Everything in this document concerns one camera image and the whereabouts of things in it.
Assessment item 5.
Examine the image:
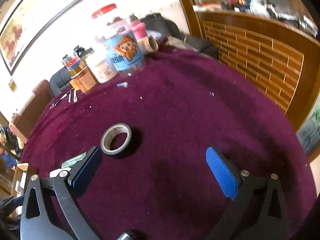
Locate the green marker pen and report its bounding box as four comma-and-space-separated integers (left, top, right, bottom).
61, 152, 87, 168

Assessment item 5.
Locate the white small bottle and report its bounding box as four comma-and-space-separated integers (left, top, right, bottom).
49, 167, 71, 178

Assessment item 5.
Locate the wooden organizer box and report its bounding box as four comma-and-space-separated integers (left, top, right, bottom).
11, 163, 37, 197

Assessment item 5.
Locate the brown pink chair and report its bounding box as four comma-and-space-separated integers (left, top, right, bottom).
9, 80, 51, 144

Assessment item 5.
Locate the black tape roll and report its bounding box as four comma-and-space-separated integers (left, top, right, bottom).
100, 123, 132, 155

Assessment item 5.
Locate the purple velvet tablecloth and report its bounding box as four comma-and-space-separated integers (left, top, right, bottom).
22, 46, 317, 239

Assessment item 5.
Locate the yellow tape roll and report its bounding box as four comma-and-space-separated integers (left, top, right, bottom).
69, 79, 80, 90

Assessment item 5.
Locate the orange label jar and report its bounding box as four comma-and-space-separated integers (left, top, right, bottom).
72, 66, 99, 94

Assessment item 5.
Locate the small blue battery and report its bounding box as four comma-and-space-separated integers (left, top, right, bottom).
116, 82, 129, 88

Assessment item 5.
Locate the white label jar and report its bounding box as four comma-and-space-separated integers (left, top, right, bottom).
85, 48, 117, 83

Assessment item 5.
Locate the wooden brick pattern cabinet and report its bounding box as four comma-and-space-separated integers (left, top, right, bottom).
180, 0, 319, 131

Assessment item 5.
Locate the blue cartoon label jar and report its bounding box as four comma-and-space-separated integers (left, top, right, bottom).
103, 30, 144, 76

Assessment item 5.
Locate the red lid clear jar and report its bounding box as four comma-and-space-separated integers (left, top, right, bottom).
91, 3, 127, 46

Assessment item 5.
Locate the pink lidded cup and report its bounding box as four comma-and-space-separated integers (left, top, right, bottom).
126, 14, 148, 55

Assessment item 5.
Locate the framed painting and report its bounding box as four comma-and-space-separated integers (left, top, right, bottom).
1, 0, 82, 75

